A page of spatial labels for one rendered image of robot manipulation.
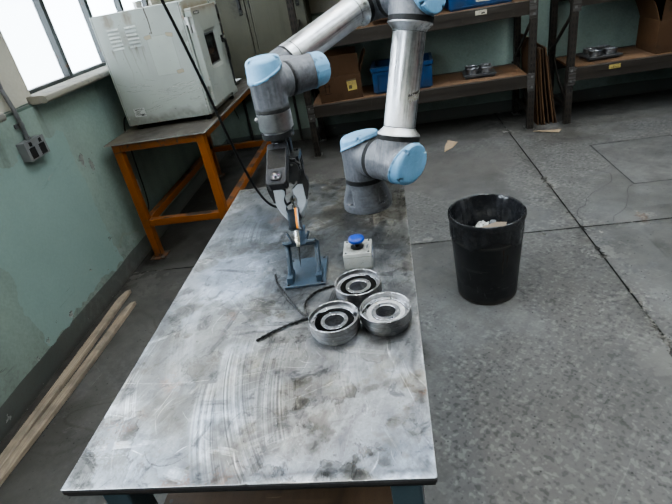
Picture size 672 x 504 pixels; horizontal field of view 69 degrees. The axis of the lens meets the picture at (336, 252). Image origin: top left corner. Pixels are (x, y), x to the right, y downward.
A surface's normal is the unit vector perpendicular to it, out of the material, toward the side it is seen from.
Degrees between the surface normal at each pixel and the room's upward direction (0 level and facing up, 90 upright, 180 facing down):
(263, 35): 90
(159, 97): 90
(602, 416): 0
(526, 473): 0
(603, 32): 90
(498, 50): 90
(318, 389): 0
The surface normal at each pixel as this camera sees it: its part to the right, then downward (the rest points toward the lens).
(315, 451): -0.16, -0.85
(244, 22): -0.07, 0.51
